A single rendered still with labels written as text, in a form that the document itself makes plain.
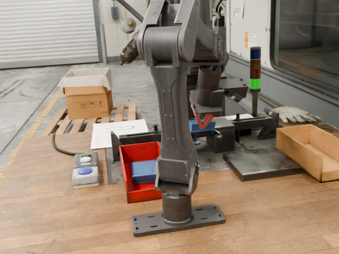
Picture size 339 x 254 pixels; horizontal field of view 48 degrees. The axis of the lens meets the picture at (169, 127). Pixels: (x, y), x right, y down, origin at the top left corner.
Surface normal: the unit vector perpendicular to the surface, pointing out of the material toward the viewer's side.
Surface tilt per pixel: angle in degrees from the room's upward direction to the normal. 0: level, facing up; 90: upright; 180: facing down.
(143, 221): 0
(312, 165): 90
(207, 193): 0
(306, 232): 0
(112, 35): 90
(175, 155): 96
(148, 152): 90
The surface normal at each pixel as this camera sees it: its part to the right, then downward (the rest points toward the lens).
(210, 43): 0.83, 0.11
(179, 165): -0.37, 0.40
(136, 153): 0.19, 0.29
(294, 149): -0.98, 0.11
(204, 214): -0.05, -0.95
